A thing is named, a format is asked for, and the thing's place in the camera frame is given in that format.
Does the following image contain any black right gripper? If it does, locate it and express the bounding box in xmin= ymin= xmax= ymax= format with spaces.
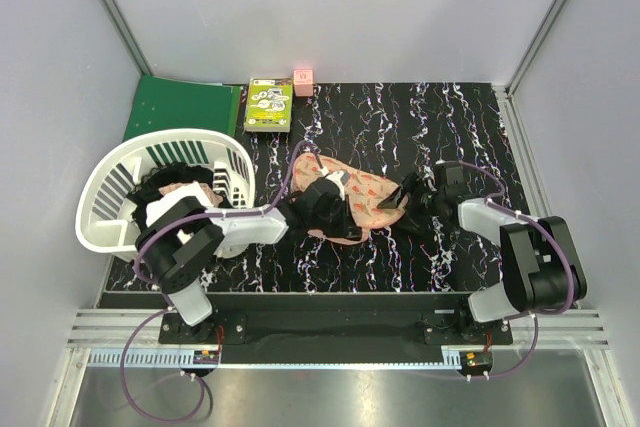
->
xmin=377 ymin=172 xmax=445 ymax=235

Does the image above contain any pink mesh bra laundry bag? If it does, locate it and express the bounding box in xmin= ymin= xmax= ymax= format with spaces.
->
xmin=288 ymin=153 xmax=406 ymax=245

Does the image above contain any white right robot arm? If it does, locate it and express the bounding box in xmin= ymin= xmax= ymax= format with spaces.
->
xmin=378 ymin=161 xmax=588 ymax=344

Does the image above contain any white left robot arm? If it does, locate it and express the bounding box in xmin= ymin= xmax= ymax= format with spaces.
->
xmin=134 ymin=177 xmax=362 ymax=343

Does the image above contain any black lace bra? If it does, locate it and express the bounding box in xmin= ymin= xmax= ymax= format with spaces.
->
xmin=127 ymin=162 xmax=232 ymax=230

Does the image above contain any white plastic laundry basket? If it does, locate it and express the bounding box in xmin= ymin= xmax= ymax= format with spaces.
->
xmin=75 ymin=128 xmax=256 ymax=262

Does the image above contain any black patterned table mat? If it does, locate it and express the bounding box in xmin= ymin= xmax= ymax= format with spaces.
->
xmin=99 ymin=81 xmax=541 ymax=308

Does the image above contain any green card box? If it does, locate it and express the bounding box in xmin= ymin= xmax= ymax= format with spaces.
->
xmin=244 ymin=78 xmax=293 ymax=133

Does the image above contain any small pink box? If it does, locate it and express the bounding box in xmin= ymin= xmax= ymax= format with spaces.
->
xmin=293 ymin=69 xmax=314 ymax=97

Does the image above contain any green cutting mat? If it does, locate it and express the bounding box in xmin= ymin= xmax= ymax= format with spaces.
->
xmin=123 ymin=75 xmax=242 ymax=141

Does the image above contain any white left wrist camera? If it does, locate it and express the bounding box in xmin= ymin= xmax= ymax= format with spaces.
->
xmin=322 ymin=169 xmax=351 ymax=200

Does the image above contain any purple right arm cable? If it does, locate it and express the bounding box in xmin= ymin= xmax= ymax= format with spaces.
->
xmin=414 ymin=161 xmax=576 ymax=381

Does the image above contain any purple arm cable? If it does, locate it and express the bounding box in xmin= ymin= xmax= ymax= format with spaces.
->
xmin=122 ymin=141 xmax=329 ymax=421
xmin=414 ymin=161 xmax=576 ymax=381

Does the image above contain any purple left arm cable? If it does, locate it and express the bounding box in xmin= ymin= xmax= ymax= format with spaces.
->
xmin=122 ymin=141 xmax=329 ymax=421

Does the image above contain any white slotted cable duct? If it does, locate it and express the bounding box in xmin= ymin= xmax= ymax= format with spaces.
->
xmin=88 ymin=348 xmax=221 ymax=369

